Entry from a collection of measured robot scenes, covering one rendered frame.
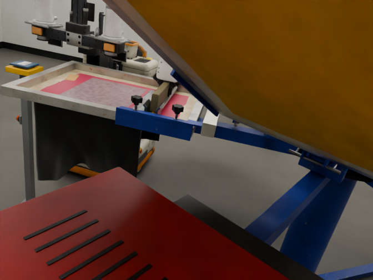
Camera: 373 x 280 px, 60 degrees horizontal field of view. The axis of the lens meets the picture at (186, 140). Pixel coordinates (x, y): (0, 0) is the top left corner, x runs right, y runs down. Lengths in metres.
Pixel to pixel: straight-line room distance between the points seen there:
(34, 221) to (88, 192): 0.11
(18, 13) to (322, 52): 6.15
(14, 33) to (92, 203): 6.01
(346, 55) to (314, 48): 0.03
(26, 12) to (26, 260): 5.93
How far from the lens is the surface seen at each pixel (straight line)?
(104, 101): 1.46
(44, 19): 2.13
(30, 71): 1.84
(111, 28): 1.89
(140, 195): 0.60
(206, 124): 1.15
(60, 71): 1.78
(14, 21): 6.47
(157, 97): 1.30
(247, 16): 0.38
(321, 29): 0.35
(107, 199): 0.58
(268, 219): 0.94
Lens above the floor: 1.45
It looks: 25 degrees down
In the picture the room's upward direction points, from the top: 11 degrees clockwise
